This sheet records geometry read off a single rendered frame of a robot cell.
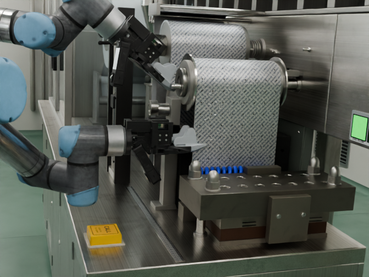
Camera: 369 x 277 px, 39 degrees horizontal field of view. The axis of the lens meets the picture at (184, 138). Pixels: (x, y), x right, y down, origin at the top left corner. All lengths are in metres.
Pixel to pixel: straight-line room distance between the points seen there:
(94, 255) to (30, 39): 0.48
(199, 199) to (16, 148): 0.42
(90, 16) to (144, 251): 0.56
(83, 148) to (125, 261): 0.28
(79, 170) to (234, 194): 0.36
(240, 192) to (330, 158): 0.56
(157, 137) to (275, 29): 0.56
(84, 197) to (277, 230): 0.46
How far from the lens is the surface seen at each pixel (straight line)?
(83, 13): 1.26
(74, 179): 1.24
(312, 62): 1.42
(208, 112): 1.31
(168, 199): 1.42
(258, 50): 1.67
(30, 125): 6.89
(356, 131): 1.25
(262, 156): 1.40
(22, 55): 6.79
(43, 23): 1.13
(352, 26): 1.29
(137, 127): 1.25
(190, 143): 1.29
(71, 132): 1.22
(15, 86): 0.97
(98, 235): 1.19
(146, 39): 1.28
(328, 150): 1.66
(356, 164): 5.21
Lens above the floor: 1.38
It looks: 12 degrees down
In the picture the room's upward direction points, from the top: 3 degrees clockwise
